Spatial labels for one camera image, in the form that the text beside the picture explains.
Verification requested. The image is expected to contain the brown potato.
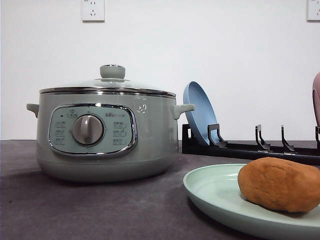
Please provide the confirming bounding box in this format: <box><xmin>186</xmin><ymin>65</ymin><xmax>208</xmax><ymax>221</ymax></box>
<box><xmin>237</xmin><ymin>157</ymin><xmax>320</xmax><ymax>213</ymax></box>

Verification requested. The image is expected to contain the black dish rack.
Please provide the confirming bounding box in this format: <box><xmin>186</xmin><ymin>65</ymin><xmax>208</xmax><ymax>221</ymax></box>
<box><xmin>182</xmin><ymin>123</ymin><xmax>320</xmax><ymax>162</ymax></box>

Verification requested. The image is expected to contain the green plate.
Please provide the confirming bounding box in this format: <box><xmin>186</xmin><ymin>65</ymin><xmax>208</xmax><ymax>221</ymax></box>
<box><xmin>183</xmin><ymin>163</ymin><xmax>320</xmax><ymax>234</ymax></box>

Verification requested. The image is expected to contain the white wall socket left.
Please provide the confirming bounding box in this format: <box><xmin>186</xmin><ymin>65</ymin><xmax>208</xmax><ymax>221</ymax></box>
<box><xmin>82</xmin><ymin>0</ymin><xmax>105</xmax><ymax>23</ymax></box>

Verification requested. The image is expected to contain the green electric steamer pot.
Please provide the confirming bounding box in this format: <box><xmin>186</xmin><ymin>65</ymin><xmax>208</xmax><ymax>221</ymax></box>
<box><xmin>27</xmin><ymin>93</ymin><xmax>195</xmax><ymax>183</ymax></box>

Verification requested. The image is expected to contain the grey table cloth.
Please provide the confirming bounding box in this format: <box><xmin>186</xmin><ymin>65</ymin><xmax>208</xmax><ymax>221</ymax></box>
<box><xmin>0</xmin><ymin>139</ymin><xmax>250</xmax><ymax>240</ymax></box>

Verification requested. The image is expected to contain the blue plate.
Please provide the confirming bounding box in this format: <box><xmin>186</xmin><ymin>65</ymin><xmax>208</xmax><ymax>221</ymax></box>
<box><xmin>183</xmin><ymin>81</ymin><xmax>219</xmax><ymax>145</ymax></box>

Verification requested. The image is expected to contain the pink plate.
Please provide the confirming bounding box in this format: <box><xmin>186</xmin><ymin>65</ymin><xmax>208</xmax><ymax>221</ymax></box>
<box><xmin>312</xmin><ymin>72</ymin><xmax>320</xmax><ymax>127</ymax></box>

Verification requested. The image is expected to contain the white wall socket right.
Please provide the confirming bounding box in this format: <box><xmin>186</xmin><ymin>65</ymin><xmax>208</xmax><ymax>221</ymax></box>
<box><xmin>304</xmin><ymin>0</ymin><xmax>320</xmax><ymax>23</ymax></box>

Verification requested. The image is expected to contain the glass steamer lid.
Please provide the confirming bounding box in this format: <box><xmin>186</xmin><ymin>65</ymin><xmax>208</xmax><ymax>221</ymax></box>
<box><xmin>39</xmin><ymin>64</ymin><xmax>176</xmax><ymax>97</ymax></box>

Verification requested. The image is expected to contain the white wall socket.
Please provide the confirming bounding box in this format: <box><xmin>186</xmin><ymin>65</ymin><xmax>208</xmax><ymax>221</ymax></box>
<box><xmin>82</xmin><ymin>0</ymin><xmax>105</xmax><ymax>23</ymax></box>
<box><xmin>304</xmin><ymin>0</ymin><xmax>320</xmax><ymax>23</ymax></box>

